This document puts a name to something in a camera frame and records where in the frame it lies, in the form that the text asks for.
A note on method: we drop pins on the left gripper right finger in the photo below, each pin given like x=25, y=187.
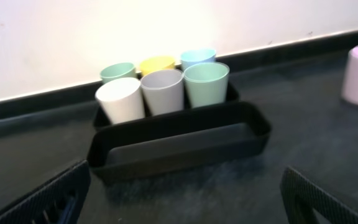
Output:
x=306, y=202

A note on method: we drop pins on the yellow cup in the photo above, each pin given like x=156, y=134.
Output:
x=157, y=63

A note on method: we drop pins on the grey cup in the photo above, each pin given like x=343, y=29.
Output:
x=163, y=93

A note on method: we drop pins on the green cup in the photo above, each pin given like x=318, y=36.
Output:
x=205, y=87
x=117, y=71

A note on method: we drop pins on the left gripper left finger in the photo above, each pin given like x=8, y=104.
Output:
x=51, y=199

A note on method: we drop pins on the white cup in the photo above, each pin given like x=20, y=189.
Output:
x=121, y=99

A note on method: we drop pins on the blue cup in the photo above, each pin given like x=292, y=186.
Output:
x=197, y=56

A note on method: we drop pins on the black tray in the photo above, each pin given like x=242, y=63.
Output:
x=179, y=127

